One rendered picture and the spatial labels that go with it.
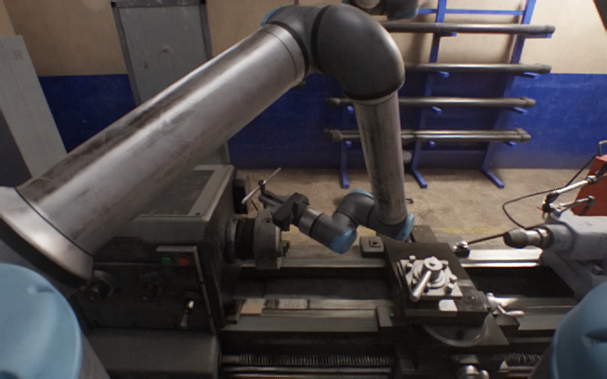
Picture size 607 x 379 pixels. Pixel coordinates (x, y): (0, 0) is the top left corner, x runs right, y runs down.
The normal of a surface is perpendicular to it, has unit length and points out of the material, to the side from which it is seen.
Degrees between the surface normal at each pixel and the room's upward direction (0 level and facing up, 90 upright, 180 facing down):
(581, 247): 86
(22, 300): 5
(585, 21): 90
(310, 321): 36
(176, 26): 90
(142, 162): 69
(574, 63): 90
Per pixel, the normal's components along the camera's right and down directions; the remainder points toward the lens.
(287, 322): -0.01, -0.43
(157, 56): -0.01, 0.48
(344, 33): -0.22, 0.12
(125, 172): 0.63, 0.02
